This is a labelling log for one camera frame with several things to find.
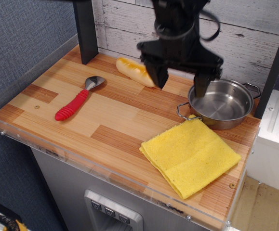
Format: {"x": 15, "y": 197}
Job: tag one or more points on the grey toy cabinet front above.
{"x": 68, "y": 184}

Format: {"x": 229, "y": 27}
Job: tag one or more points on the red handled metal spoon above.
{"x": 71, "y": 108}

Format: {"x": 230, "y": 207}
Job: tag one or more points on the clear acrylic table guard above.
{"x": 109, "y": 127}

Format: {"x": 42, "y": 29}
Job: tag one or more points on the toy bread roll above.
{"x": 134, "y": 71}

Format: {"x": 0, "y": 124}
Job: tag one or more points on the yellow cloth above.
{"x": 189, "y": 156}

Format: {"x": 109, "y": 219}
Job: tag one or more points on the yellow black object corner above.
{"x": 10, "y": 224}

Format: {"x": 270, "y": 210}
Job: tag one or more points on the white ribbed box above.
{"x": 263, "y": 162}

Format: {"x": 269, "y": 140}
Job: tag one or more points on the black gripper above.
{"x": 180, "y": 50}

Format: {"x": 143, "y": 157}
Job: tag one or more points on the silver metal pan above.
{"x": 224, "y": 106}

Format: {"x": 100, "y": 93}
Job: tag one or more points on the dark shelf post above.
{"x": 269, "y": 86}
{"x": 86, "y": 31}

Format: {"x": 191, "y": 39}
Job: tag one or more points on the dark left shelf post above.
{"x": 86, "y": 31}

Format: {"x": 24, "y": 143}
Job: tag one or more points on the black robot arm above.
{"x": 176, "y": 14}

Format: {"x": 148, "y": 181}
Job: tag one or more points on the dark right shelf post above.
{"x": 269, "y": 86}

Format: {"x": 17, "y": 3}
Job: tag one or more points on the silver button panel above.
{"x": 107, "y": 215}

